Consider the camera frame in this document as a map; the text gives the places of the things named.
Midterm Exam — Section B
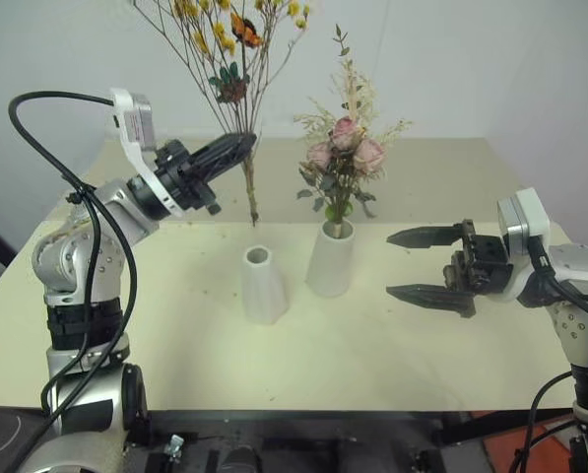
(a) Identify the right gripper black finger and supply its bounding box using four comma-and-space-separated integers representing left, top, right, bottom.
385, 283, 477, 320
385, 220, 473, 250

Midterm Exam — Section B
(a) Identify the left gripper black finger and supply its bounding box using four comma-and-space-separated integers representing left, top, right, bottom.
188, 131, 259, 167
194, 144, 256, 180

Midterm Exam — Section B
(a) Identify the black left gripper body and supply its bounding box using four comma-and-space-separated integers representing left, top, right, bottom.
153, 139, 223, 216

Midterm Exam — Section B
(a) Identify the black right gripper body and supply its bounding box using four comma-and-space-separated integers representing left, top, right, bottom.
442, 219, 515, 297

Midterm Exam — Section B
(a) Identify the yellow dried flower bouquet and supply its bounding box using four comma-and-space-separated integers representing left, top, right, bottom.
133, 0, 312, 230

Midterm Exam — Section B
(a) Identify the white ceramic vase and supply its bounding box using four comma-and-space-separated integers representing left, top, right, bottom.
241, 244, 291, 327
305, 219, 358, 299

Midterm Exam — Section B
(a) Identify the pink rose bouquet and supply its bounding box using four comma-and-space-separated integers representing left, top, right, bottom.
293, 24, 414, 237

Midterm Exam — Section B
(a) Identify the orange red panel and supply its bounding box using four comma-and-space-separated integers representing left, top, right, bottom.
483, 416, 578, 473

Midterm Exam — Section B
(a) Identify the dark rounded knob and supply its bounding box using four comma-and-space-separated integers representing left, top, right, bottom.
224, 445, 263, 473

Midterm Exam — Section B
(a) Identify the small silver metal clamp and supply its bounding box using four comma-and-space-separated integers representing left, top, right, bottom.
163, 434, 186, 460

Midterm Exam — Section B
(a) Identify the black pad with white line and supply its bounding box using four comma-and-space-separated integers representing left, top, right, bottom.
0, 404, 53, 473

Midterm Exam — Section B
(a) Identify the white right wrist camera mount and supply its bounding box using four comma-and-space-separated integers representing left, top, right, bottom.
494, 186, 554, 304

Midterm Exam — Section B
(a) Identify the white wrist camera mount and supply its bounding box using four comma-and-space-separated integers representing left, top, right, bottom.
108, 88, 184, 219
494, 186, 554, 304

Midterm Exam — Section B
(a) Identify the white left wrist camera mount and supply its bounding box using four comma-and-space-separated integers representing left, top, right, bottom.
108, 88, 184, 219

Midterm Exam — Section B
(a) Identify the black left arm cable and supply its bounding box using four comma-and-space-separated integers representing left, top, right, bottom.
7, 91, 138, 439

